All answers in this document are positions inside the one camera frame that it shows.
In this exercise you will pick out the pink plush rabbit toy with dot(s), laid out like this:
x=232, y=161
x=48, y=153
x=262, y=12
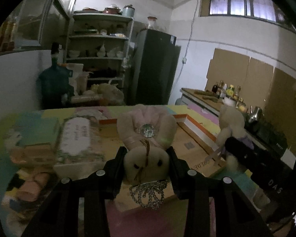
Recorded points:
x=147, y=131

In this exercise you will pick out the glass jar on refrigerator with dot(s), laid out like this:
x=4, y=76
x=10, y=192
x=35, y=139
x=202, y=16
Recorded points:
x=151, y=22

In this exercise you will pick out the light blue pot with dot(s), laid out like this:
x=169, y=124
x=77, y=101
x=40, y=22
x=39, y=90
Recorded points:
x=128, y=11

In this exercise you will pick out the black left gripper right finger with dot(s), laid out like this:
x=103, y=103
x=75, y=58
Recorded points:
x=215, y=207

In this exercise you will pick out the wooden counter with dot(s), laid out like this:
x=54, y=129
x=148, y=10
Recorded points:
x=193, y=98

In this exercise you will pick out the teal water jug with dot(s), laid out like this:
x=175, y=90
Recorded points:
x=56, y=92

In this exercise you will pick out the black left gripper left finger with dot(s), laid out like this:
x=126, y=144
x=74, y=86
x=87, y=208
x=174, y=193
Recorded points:
x=58, y=214

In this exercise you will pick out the colourful foam play mat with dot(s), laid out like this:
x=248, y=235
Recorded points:
x=67, y=172

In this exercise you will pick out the cream teddy bear purple dress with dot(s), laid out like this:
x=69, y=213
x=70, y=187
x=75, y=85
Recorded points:
x=231, y=123

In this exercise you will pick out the floral tissue pack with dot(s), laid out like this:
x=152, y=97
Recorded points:
x=79, y=141

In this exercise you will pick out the red pot with lid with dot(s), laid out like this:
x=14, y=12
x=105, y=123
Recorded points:
x=112, y=9

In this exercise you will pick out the white bowl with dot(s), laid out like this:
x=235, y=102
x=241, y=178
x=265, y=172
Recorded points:
x=229, y=101

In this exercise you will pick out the window with bars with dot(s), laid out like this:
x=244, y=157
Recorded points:
x=264, y=10

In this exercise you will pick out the large cardboard sheet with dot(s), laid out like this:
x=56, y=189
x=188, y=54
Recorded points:
x=261, y=85

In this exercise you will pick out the orange-rimmed cardboard box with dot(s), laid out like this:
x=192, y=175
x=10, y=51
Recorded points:
x=190, y=144

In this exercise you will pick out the black refrigerator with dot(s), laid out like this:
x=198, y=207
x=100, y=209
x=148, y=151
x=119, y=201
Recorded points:
x=155, y=62

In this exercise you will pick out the metal storage shelf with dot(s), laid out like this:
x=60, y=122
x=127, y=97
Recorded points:
x=100, y=43

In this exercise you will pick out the teal box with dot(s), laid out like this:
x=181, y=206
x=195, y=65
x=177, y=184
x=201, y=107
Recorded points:
x=33, y=131

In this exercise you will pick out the metal kettle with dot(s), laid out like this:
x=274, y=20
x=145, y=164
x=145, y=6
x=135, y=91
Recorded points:
x=255, y=114

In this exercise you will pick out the white plastic bag of goods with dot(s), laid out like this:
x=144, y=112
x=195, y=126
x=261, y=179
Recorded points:
x=110, y=94

